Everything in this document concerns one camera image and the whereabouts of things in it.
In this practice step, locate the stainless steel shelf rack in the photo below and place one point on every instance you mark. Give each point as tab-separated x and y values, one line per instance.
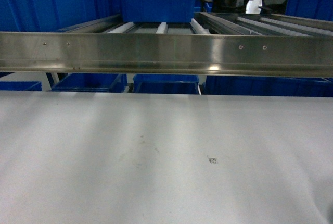
239	45

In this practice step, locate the white roller track right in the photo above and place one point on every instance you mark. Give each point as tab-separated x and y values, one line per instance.
199	29

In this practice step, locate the blue bin lower far left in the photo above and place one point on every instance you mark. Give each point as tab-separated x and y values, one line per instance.
21	86

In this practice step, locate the blue bin lower right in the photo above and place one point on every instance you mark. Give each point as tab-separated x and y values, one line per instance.
268	86

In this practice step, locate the blue bin centre on rollers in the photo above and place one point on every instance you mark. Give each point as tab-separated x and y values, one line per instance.
170	11

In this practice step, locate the blue bin upper right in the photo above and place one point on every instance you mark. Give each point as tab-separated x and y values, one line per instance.
313	9

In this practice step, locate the small printed marker sticker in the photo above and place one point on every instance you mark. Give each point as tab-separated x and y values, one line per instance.
213	160

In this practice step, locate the white roller track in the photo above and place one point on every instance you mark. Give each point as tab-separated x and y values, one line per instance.
123	28
162	28
199	29

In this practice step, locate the large blue bin upper left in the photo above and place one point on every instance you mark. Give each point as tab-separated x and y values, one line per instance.
52	15

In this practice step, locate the white roller track left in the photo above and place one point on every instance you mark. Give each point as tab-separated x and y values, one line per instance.
123	28

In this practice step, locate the white roller track middle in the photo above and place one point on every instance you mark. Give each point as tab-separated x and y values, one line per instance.
162	28

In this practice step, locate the blue bin lower centre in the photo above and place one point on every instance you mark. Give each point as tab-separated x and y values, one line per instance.
166	84

